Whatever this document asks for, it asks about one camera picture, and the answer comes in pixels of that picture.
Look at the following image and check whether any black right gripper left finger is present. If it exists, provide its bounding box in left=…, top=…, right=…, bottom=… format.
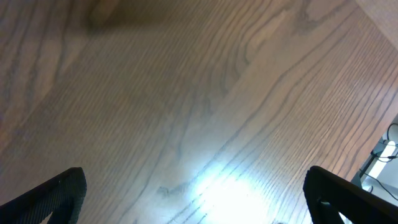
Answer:
left=1, top=167, right=87, bottom=224

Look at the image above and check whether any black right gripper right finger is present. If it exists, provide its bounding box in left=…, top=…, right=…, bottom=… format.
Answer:
left=303, top=166, right=397, bottom=224

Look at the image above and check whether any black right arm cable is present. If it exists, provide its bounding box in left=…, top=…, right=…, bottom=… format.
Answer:
left=359, top=123, right=398, bottom=202

